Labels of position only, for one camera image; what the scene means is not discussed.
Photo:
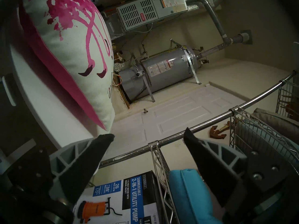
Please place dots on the crumpled silver foil duct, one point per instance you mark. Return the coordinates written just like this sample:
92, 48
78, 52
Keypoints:
118, 67

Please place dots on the tan seat cushion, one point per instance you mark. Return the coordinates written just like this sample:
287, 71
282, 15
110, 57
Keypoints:
275, 120

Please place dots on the grey furnace cabinet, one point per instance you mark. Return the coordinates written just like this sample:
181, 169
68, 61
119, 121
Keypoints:
140, 13

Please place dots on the grey flue pipe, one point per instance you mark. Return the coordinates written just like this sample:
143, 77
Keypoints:
212, 13

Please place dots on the teal tufted seat cushion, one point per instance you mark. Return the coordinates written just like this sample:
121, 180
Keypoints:
191, 197

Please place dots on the silver door knob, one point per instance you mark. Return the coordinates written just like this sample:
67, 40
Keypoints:
146, 110

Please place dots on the pink flamingo throw cushion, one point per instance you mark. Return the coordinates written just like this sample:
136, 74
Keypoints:
70, 39

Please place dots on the utility pump cardboard box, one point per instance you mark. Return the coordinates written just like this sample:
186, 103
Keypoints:
130, 202

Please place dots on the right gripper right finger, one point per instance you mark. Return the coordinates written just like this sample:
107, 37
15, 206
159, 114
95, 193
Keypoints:
222, 174

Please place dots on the grey water heater tank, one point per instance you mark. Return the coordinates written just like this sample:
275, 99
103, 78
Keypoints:
163, 69

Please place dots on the brown hanging ornament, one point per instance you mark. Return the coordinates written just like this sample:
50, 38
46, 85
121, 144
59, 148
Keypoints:
216, 132

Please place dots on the light blue seat cushion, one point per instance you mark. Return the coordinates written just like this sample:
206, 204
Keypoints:
257, 137

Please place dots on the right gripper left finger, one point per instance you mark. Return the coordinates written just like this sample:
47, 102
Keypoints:
70, 169

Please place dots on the white folding table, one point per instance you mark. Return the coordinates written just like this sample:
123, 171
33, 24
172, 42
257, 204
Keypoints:
46, 109

